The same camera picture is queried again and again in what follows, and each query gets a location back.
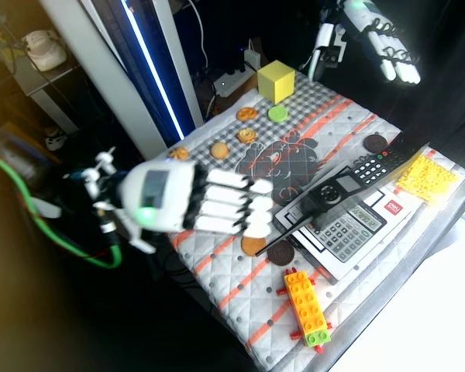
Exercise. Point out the grey quilt with bear print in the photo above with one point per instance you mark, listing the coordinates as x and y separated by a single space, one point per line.
255 294

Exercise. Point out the orange building block toy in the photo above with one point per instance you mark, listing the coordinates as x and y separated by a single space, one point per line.
306 306

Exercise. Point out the bag of yellow beads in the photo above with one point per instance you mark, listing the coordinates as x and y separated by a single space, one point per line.
428 178

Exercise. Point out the white sneaker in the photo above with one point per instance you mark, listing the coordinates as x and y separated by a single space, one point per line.
46 50

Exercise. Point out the swirl butter cookie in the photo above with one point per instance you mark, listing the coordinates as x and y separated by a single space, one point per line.
179 153

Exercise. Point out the round tan biscuit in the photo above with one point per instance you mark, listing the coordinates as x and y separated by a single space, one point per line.
252 246
219 150

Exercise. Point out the grey shelf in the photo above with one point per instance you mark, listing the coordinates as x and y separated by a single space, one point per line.
50 89

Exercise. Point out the boxed grey desk calculator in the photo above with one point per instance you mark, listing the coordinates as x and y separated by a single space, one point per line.
352 232

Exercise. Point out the green sandwich cookie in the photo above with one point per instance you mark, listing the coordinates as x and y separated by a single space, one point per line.
277 113

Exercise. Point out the white router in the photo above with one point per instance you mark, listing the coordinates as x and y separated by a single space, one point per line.
252 54

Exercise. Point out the yellow cube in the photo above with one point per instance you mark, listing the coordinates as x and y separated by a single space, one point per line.
276 81

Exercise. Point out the pretzel-shaped butter cookie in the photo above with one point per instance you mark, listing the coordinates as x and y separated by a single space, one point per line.
247 113

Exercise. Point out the white power strip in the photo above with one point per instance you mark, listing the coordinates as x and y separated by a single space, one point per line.
232 81

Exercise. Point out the dark brown sandwich cookie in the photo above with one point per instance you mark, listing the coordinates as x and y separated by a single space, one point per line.
375 142
281 252

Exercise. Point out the white column with blue light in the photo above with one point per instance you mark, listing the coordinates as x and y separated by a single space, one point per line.
100 69

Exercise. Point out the black walkie-talkie radio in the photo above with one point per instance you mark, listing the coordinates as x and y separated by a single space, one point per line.
368 170

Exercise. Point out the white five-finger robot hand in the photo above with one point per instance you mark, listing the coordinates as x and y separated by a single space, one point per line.
391 46
166 197

